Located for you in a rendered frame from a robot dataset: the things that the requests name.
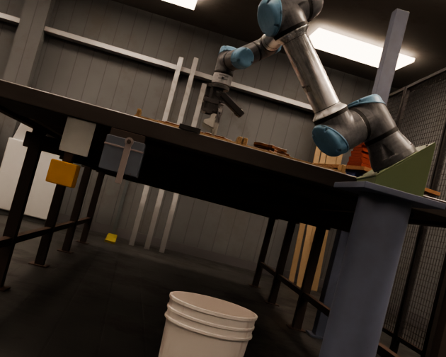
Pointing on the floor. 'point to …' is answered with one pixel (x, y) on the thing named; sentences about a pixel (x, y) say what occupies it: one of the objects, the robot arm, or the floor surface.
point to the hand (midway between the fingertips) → (213, 137)
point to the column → (368, 268)
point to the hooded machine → (13, 160)
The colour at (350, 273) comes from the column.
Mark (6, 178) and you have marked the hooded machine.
